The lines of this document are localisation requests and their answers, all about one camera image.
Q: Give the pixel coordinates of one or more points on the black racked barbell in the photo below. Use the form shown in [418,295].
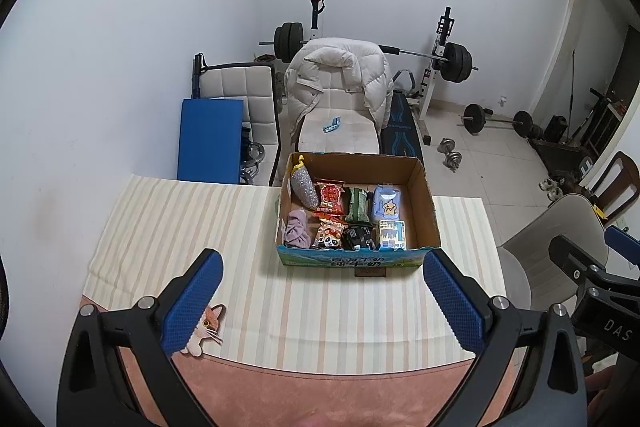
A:
[457,62]

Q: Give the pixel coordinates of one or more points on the cardboard box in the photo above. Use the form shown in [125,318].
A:
[425,207]

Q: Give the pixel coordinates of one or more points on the purple scrunchie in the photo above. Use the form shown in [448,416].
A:
[298,229]

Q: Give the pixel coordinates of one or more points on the white upholstered chair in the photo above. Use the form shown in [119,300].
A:
[350,132]

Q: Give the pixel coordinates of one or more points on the white barbell rack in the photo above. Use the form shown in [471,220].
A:
[440,32]

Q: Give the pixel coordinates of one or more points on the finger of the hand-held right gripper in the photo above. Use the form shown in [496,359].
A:
[622,244]
[575,257]

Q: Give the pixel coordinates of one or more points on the orange panda snack packet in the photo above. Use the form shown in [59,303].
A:
[329,234]

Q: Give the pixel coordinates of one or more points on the blue tissue pack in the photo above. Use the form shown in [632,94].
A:
[387,204]

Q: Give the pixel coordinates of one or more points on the small white blue box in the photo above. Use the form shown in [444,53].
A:
[391,234]

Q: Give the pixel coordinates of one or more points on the grey shell chair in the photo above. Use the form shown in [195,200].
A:
[530,247]

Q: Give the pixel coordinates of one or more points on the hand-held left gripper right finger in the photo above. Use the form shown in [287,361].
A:
[452,302]

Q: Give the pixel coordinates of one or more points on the small blue packet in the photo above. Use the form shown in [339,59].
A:
[331,125]

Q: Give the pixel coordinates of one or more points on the black leaning pole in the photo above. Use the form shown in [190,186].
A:
[570,97]

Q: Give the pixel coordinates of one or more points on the white quilted chair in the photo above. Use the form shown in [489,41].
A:
[250,92]

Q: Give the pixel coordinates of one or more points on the black weight bench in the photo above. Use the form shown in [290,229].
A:
[400,127]

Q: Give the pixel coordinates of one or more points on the black speaker box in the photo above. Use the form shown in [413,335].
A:
[555,128]

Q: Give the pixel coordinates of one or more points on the blue folded mat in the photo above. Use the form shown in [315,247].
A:
[210,137]

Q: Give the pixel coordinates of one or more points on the dark wooden low table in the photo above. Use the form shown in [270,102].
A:
[560,162]

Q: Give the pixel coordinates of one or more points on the short black barbell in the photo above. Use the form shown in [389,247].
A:
[472,117]

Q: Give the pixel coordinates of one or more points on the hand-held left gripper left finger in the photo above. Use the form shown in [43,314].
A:
[195,302]

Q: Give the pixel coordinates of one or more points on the person's right hand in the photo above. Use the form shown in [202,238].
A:
[600,382]

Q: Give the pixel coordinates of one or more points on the red snack packet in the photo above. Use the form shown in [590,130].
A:
[331,197]

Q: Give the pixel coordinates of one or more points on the white shoe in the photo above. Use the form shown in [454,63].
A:
[556,194]
[545,184]

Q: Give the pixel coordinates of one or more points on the striped pink cat tablecloth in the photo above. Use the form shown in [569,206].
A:
[175,227]

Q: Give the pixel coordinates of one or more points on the white puffer jacket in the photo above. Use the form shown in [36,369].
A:
[340,67]

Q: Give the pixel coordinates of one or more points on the dark wooden chair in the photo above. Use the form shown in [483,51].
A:
[620,177]

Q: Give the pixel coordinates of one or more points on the black packet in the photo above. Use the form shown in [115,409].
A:
[360,237]

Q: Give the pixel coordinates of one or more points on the green packet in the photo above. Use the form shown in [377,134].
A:
[359,204]

